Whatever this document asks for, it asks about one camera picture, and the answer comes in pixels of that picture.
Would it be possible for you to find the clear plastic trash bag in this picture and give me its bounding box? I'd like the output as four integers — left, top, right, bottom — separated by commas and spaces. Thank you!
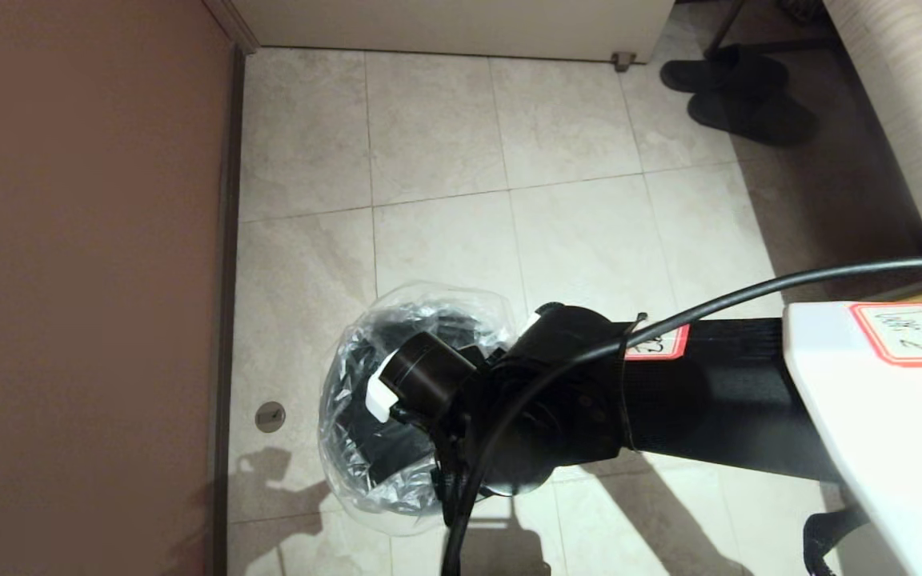
317, 280, 519, 537

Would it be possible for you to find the brown wooden furniture base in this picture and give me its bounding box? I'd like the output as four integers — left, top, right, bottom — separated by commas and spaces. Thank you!
861, 274, 922, 303

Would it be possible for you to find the black braided right wrist cable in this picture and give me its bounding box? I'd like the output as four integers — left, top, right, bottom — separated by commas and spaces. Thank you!
429, 408, 470, 529

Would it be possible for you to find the black slipper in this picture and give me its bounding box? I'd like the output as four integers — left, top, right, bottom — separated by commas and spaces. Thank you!
687, 88, 820, 149
660, 44, 790, 95

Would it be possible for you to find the white door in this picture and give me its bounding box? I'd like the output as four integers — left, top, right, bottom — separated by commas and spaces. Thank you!
229, 0, 675, 62

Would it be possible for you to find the black round trash bin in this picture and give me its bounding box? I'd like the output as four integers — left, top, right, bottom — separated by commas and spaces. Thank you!
323, 308, 526, 517

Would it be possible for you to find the beige striped upholstered furniture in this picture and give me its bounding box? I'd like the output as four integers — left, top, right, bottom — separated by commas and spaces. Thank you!
821, 0, 922, 257

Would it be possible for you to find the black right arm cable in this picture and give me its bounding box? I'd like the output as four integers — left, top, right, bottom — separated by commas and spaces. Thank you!
439, 256, 922, 576

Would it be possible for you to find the black braided right shoulder cable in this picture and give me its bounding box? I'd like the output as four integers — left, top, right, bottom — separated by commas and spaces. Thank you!
802, 504, 870, 576

